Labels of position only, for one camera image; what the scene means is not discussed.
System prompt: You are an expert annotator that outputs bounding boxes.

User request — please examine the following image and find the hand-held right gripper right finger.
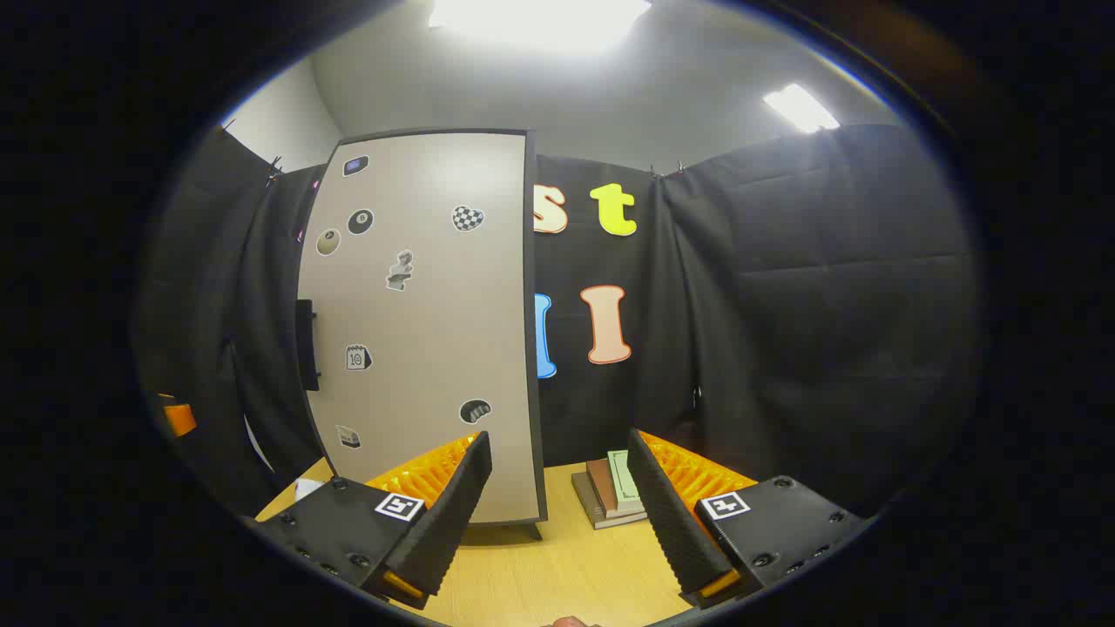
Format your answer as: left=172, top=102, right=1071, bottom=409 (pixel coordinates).
left=627, top=428, right=872, bottom=609

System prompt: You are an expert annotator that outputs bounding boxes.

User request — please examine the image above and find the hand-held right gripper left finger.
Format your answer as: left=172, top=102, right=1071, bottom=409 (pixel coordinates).
left=248, top=431, right=493, bottom=610

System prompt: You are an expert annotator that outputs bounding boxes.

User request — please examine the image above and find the black cabinet door handle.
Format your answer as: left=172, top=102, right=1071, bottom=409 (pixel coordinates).
left=294, top=299, right=321, bottom=393

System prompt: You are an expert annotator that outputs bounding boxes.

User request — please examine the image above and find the beige cabinet door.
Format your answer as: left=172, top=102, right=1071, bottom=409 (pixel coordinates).
left=298, top=131, right=543, bottom=525

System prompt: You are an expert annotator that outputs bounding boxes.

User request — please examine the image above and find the grey book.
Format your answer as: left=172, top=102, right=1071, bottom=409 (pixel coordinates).
left=572, top=470, right=650, bottom=530

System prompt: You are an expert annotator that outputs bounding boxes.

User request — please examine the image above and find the brown book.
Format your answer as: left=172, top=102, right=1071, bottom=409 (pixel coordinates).
left=585, top=457, right=621, bottom=516

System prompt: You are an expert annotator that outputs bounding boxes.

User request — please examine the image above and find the black backdrop cloth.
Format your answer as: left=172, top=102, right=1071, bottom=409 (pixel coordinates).
left=131, top=122, right=981, bottom=519

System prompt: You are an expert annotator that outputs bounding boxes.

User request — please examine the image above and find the small ceiling light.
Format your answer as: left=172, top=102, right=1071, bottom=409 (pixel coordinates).
left=763, top=83, right=841, bottom=134

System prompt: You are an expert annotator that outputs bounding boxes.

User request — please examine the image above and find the large ceiling light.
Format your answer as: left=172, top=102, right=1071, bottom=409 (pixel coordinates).
left=427, top=0, right=652, bottom=53

